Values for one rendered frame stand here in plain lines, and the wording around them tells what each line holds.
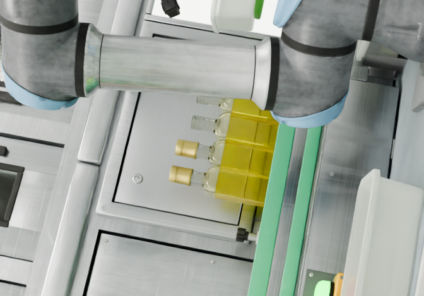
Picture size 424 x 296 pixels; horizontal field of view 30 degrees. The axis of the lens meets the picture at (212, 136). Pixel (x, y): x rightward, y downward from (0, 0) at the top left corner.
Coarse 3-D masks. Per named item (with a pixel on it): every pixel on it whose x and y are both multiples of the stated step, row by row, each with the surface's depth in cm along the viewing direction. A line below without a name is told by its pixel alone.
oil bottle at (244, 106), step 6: (222, 102) 162; (228, 102) 161; (234, 102) 161; (240, 102) 161; (246, 102) 161; (252, 102) 161; (222, 108) 162; (228, 108) 161; (234, 108) 161; (240, 108) 161; (246, 108) 161; (252, 108) 161; (258, 108) 161; (246, 114) 161; (252, 114) 161; (258, 114) 161; (264, 114) 160; (270, 114) 160
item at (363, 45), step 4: (360, 40) 155; (360, 44) 154; (364, 44) 145; (368, 44) 147; (360, 48) 148; (364, 48) 146; (356, 52) 154; (360, 52) 149; (364, 52) 150; (356, 56) 153; (360, 56) 150; (364, 56) 152; (356, 60) 153; (360, 60) 152
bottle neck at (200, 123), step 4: (196, 116) 162; (200, 116) 163; (192, 120) 162; (196, 120) 162; (200, 120) 162; (204, 120) 162; (208, 120) 162; (212, 120) 162; (192, 124) 162; (196, 124) 162; (200, 124) 162; (204, 124) 162; (208, 124) 162; (212, 124) 161; (192, 128) 163; (196, 128) 162; (200, 128) 162; (204, 128) 162; (208, 128) 162; (212, 128) 162; (212, 132) 162
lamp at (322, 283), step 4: (320, 284) 132; (324, 284) 132; (328, 284) 132; (332, 284) 132; (316, 288) 132; (320, 288) 132; (324, 288) 131; (328, 288) 131; (332, 288) 131; (316, 292) 132; (320, 292) 131; (324, 292) 131; (328, 292) 131; (332, 292) 131
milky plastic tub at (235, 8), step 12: (216, 0) 142; (228, 0) 143; (240, 0) 143; (252, 0) 143; (216, 12) 143; (228, 12) 143; (240, 12) 143; (252, 12) 143; (216, 24) 152; (228, 24) 151; (240, 24) 150; (252, 24) 152
